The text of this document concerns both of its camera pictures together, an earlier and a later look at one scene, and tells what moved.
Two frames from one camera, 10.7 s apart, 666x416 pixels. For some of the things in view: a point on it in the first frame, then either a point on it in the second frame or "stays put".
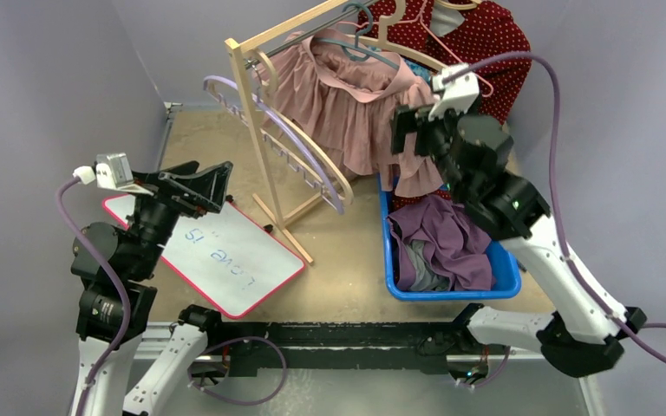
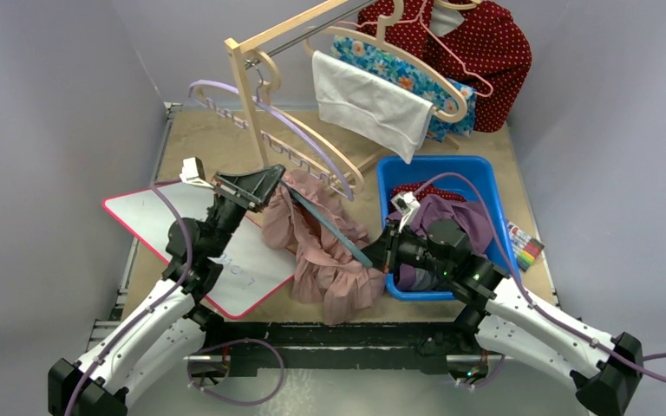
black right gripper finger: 404,121 to 376,253
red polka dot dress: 490,42 stays put
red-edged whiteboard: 227,256 stays put
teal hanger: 354,50 to 336,228
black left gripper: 206,187 to 253,188
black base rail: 422,345 stays put
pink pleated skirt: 337,93 to 326,273
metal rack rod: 258,60 stays put
